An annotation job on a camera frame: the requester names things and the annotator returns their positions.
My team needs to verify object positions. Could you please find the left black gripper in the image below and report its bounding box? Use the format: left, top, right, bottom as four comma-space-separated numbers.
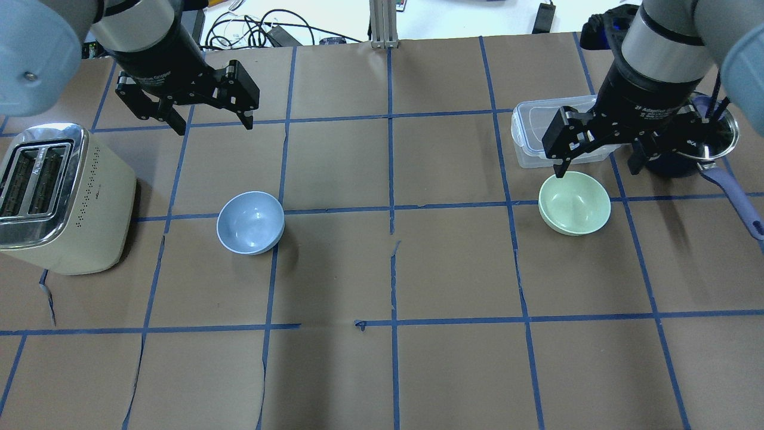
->
107, 23, 260, 136

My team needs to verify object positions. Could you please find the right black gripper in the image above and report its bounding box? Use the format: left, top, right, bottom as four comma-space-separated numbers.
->
542, 63, 700, 179

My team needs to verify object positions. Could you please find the green bowl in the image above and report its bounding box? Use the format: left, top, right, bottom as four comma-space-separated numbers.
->
538, 171, 612, 237

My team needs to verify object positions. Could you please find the blue bowl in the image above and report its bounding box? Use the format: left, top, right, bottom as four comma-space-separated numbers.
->
216, 191, 285, 255

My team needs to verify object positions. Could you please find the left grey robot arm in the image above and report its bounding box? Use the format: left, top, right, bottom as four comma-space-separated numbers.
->
1, 1, 260, 136

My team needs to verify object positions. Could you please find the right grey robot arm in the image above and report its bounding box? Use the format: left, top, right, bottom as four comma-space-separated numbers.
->
542, 1, 763, 179

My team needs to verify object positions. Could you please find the clear plastic container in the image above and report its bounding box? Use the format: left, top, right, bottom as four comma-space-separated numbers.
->
511, 95, 596, 168

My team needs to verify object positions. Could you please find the steel pot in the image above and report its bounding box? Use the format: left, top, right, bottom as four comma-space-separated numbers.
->
646, 91, 739, 179

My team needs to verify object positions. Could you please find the black power adapter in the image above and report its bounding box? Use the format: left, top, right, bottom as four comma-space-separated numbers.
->
531, 1, 556, 33

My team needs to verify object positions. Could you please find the cream toaster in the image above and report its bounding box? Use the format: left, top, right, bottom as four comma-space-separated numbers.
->
1, 122, 137, 275

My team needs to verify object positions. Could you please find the black cable bundle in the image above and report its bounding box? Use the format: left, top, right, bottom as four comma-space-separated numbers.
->
205, 8, 365, 51

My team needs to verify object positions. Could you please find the aluminium frame post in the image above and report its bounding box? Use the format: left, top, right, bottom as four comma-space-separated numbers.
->
368, 0, 399, 49

